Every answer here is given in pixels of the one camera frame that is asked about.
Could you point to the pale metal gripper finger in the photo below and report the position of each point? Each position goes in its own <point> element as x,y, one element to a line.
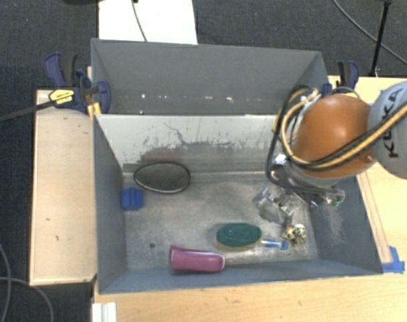
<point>276,200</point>
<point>287,213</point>

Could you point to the spotted toy animal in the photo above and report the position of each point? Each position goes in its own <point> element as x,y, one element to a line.
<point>297,233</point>

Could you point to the clear tube with blue cap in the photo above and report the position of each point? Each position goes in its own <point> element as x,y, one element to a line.
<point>275,244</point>

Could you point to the green and yellow sponge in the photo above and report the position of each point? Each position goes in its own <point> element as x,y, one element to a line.
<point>238,235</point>

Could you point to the grey metal bin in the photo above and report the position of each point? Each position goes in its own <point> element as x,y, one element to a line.
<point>203,213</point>

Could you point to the pink oblong case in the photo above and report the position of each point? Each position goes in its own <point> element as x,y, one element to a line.
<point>195,260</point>

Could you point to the blue ribbed block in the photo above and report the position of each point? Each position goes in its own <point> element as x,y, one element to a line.
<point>132,199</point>

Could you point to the pale wood board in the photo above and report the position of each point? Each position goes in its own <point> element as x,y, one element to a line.
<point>64,196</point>

